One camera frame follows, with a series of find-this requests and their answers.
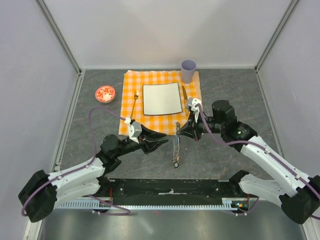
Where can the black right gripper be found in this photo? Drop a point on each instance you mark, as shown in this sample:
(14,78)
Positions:
(188,131)

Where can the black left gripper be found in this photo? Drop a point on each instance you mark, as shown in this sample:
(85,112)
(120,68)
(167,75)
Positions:
(147,144)

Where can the black key tag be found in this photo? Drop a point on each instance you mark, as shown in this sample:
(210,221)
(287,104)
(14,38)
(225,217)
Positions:
(176,165)

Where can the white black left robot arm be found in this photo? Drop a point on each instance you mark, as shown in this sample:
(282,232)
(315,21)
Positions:
(46,191)

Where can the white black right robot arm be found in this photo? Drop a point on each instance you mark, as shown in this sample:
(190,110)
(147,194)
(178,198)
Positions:
(295,192)

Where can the gold knife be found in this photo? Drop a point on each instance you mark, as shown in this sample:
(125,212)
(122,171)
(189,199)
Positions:
(185,100)

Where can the orange white checkered cloth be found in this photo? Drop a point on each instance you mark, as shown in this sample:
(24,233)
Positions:
(136,79)

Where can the white square plate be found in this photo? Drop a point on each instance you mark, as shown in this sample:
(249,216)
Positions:
(161,99)

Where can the gold fork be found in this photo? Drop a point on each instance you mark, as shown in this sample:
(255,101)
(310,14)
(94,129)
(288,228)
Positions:
(135,97)

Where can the red white patterned bowl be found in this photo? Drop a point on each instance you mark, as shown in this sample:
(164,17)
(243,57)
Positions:
(105,94)

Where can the lilac plastic cup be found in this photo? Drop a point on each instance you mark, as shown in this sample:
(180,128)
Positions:
(188,68)

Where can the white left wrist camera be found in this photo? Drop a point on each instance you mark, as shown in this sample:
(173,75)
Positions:
(134,129)

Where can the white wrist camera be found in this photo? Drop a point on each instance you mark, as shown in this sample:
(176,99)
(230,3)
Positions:
(134,129)
(192,105)

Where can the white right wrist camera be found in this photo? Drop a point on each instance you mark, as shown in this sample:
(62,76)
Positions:
(192,105)

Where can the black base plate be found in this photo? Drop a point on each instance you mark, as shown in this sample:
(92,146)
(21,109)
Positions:
(168,192)

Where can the grey slotted cable duct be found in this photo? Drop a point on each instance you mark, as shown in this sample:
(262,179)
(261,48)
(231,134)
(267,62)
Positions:
(91,204)

